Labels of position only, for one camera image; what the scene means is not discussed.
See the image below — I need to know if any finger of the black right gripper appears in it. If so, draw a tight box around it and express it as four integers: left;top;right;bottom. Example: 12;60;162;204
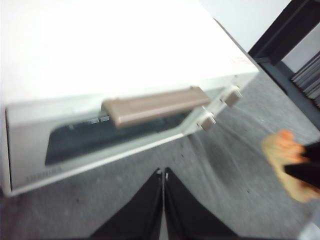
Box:
284;161;320;187
303;141;320;161

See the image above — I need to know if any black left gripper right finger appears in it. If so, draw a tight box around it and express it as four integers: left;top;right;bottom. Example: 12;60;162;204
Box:
163;166;238;240

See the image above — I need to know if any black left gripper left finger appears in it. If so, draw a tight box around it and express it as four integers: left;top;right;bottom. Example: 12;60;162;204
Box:
91;167;165;240

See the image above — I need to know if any golden twisted bread loaf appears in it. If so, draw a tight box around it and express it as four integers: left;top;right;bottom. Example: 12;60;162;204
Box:
261;129;320;203

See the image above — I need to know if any cream brown oven knob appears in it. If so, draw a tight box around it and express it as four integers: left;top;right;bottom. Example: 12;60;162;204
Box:
219;84;243;107
196;111;217;131

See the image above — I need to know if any cream Toshiba toaster oven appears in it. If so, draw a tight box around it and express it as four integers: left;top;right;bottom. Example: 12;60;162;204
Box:
0;0;260;198

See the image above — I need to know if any grey slatted panel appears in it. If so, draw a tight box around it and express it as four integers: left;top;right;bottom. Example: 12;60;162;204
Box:
289;51;320;101

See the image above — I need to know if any black metal frame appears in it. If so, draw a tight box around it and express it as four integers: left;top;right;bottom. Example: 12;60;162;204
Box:
248;0;320;118

